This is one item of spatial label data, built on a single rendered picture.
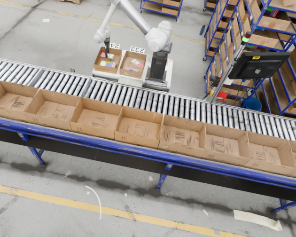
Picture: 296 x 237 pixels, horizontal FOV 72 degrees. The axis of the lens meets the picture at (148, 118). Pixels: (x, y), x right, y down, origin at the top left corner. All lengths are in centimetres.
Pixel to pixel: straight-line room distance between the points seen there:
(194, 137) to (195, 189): 95
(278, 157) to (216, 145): 61
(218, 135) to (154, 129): 64
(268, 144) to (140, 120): 129
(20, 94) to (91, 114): 74
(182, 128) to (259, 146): 78
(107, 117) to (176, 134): 69
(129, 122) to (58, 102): 73
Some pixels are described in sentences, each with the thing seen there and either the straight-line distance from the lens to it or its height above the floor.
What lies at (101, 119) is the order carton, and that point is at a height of 88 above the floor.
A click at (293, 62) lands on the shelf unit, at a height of 94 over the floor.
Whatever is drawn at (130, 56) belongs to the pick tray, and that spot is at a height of 77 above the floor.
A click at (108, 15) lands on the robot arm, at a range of 247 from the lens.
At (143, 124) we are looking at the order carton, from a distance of 200.
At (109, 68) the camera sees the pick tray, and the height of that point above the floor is 82.
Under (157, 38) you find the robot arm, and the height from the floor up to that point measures 141.
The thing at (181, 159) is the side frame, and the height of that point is 91.
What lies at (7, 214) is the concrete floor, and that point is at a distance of 282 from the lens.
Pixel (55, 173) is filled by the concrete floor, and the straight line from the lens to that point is 281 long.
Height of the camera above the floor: 251
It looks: 53 degrees down
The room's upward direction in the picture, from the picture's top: 12 degrees clockwise
